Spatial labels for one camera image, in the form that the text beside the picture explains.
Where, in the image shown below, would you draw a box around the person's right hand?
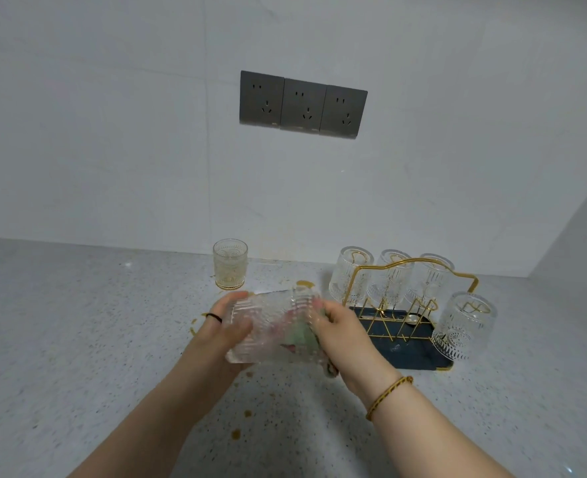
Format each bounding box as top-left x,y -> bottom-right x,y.
314,299 -> 400,400

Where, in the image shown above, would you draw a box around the person's left hand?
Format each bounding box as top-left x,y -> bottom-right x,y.
181,291 -> 256,382

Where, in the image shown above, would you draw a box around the gold wire cup rack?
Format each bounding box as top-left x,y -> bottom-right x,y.
345,257 -> 479,372

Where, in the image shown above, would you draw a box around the green cloth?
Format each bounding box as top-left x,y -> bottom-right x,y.
281,318 -> 339,379

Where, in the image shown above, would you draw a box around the single embossed clear glass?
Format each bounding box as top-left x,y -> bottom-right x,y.
405,252 -> 455,310
328,246 -> 375,307
432,291 -> 499,363
223,285 -> 324,366
368,249 -> 414,308

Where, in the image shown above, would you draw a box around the cluster of embossed glasses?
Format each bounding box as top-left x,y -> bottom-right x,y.
212,238 -> 248,290

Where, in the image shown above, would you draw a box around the person's right forearm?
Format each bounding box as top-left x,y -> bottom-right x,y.
371,382 -> 516,478

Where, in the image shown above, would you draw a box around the person's left forearm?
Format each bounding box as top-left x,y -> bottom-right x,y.
69,365 -> 234,478

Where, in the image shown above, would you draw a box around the gold bracelet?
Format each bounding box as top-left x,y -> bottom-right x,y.
365,376 -> 414,423

